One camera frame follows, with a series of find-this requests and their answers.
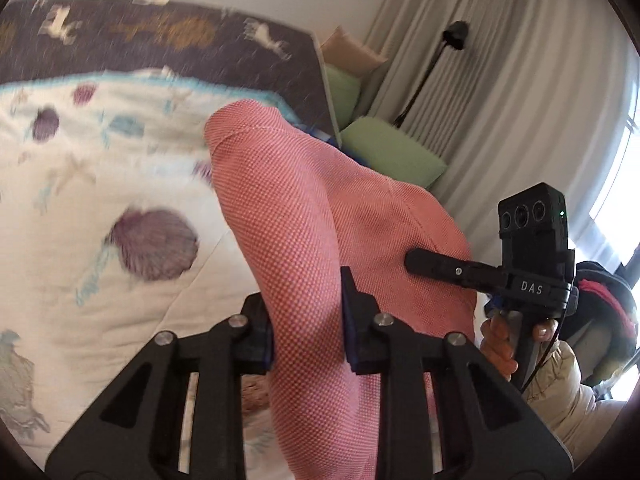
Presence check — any pink checked cloth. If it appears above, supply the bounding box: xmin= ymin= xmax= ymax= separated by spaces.
xmin=204 ymin=99 xmax=478 ymax=480

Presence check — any bright window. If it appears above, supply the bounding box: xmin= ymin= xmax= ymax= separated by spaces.
xmin=590 ymin=115 xmax=640 ymax=266

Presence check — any person's right hand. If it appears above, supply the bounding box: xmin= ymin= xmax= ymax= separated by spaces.
xmin=480 ymin=307 xmax=558 ymax=382

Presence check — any seashell print quilt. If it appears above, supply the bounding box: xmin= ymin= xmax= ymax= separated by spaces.
xmin=0 ymin=67 xmax=321 ymax=480

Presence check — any person's right forearm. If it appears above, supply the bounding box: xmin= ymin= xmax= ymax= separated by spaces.
xmin=520 ymin=340 xmax=640 ymax=466

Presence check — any dark backpack red trim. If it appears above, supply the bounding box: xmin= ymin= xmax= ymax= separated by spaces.
xmin=565 ymin=260 xmax=640 ymax=386

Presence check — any beige pillow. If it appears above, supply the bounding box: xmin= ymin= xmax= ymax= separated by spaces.
xmin=320 ymin=25 xmax=390 ymax=78

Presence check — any deer print mattress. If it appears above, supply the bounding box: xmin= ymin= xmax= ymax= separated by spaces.
xmin=0 ymin=0 xmax=343 ymax=146

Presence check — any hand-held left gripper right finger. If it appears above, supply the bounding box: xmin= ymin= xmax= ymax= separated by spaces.
xmin=340 ymin=266 xmax=573 ymax=480

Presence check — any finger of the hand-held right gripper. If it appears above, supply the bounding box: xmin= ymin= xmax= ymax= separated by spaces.
xmin=405 ymin=249 xmax=508 ymax=293

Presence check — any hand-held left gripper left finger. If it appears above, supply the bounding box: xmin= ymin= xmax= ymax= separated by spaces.
xmin=45 ymin=292 xmax=275 ymax=480

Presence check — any black floor lamp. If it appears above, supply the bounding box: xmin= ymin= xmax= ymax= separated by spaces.
xmin=392 ymin=20 xmax=471 ymax=128

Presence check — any beige pleated curtain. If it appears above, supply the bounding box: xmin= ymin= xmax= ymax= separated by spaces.
xmin=360 ymin=0 xmax=640 ymax=266

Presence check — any small green pillow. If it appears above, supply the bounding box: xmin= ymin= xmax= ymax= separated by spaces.
xmin=324 ymin=64 xmax=362 ymax=131

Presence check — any large green pillow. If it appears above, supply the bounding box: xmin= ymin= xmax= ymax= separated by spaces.
xmin=341 ymin=116 xmax=448 ymax=191

